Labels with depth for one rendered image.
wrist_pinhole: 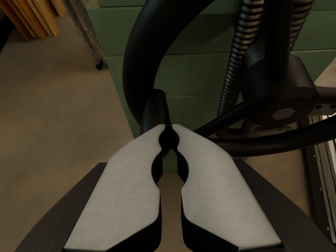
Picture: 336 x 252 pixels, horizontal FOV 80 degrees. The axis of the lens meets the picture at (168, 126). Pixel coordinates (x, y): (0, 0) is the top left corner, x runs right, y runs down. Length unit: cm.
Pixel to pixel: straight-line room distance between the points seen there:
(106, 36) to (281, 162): 99
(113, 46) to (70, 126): 91
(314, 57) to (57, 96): 129
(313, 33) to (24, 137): 129
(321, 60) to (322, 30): 7
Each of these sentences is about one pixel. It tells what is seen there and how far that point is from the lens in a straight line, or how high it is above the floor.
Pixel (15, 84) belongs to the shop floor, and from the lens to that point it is 165.
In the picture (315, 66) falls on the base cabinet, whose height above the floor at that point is 67.
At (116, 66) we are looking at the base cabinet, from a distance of 42.
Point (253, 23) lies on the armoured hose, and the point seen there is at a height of 84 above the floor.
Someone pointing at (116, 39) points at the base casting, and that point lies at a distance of 38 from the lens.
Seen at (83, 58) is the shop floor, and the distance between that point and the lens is 160.
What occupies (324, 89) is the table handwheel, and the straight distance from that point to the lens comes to 25.
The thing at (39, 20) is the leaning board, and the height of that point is 12.
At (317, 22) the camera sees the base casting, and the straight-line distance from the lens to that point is 43.
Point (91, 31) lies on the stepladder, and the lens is 130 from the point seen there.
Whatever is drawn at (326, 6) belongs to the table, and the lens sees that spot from 29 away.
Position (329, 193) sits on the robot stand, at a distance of 100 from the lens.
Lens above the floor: 96
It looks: 60 degrees down
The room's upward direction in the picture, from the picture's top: 2 degrees counter-clockwise
